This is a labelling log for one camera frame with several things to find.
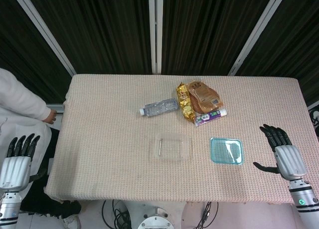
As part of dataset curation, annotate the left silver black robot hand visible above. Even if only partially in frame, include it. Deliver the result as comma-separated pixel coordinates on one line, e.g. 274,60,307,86
0,133,48,191

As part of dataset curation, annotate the person bare hand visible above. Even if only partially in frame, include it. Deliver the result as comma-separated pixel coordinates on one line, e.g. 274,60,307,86
41,109,57,125

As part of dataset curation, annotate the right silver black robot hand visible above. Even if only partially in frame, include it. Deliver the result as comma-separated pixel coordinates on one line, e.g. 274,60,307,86
253,124,308,182

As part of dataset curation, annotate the teal rimmed container lid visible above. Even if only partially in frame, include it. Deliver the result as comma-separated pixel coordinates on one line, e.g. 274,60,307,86
210,137,244,166

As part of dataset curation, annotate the grey round robot base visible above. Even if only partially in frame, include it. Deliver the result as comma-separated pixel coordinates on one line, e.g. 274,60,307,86
137,206,175,229

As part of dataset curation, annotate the person forearm white sleeve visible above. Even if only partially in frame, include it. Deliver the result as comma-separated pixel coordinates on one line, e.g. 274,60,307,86
0,67,52,121

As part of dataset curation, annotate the clear plastic food container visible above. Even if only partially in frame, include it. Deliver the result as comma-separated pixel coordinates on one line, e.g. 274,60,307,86
149,133,192,163

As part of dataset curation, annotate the person white coat torso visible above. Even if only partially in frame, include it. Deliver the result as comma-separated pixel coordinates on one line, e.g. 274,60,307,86
0,107,52,182

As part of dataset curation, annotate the black white printed sign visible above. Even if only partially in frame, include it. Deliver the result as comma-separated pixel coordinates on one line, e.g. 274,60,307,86
308,106,319,143

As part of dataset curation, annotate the pink waffle tablecloth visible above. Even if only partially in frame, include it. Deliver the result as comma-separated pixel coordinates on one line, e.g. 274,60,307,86
43,74,307,205

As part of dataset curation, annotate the dark pleated curtain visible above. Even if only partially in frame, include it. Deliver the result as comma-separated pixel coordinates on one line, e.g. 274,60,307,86
26,0,153,75
234,0,319,107
0,0,72,103
161,0,276,76

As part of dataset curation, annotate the white shoe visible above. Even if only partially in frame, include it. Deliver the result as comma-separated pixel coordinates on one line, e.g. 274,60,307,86
62,215,82,229

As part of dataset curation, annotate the purple white toothpaste tube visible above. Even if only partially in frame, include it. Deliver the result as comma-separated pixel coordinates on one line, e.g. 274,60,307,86
194,108,227,127

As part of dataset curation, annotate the brown paper snack bag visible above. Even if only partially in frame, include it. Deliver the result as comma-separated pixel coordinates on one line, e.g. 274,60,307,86
186,80,223,113

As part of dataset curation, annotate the clear plastic water bottle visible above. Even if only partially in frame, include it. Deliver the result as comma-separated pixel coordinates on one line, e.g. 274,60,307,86
139,97,179,116

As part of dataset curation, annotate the gold foil snack bag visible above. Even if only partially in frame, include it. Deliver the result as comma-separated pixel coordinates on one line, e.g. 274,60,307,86
176,82,195,122

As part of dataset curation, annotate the grey wall rail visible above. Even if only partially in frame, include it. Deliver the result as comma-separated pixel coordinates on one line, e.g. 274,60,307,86
46,103,66,115

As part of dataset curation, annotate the white frame post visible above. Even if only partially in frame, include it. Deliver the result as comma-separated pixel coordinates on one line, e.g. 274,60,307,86
148,0,164,74
228,0,291,77
9,0,77,77

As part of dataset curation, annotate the thin black cable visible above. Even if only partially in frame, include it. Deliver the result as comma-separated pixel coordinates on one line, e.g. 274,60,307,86
198,201,220,229

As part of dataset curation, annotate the black cable bundle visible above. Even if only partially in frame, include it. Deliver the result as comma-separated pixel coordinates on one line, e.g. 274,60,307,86
102,200,131,229

